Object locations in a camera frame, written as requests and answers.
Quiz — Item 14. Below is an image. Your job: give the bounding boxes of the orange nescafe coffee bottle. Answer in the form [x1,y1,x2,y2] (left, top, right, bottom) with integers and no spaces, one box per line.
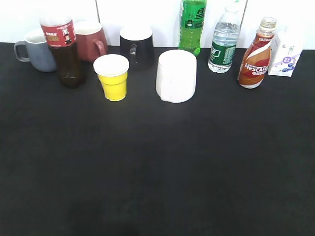
[237,17,277,89]

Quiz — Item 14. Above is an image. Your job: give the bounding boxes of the grey ceramic mug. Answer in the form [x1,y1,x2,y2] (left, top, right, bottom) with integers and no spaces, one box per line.
[14,29,57,72]

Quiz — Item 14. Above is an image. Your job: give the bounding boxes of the white ceramic mug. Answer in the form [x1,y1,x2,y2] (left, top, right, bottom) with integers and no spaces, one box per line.
[156,49,197,103]

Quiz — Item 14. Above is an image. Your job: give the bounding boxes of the black ceramic mug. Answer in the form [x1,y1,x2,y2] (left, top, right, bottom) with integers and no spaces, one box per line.
[120,25,154,71]

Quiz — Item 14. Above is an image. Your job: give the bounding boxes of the dark red ceramic mug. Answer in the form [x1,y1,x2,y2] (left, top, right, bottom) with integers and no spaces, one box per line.
[74,21,107,62]

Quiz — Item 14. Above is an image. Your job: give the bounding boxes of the green sprite bottle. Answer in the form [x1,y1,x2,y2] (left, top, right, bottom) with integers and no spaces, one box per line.
[178,0,207,56]

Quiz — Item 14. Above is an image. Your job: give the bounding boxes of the yellow plastic cup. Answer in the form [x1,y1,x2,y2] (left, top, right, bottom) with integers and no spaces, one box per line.
[93,54,129,101]

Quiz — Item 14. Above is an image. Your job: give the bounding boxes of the clear water bottle green label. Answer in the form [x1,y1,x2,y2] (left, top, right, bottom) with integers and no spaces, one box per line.
[208,2,241,73]

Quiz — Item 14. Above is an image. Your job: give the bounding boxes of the brown tea bottle red label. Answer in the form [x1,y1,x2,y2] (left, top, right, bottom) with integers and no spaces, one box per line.
[40,13,86,88]

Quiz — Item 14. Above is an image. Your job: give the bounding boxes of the white blueberry milk carton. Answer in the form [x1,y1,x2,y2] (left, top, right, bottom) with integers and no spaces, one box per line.
[267,26,304,77]

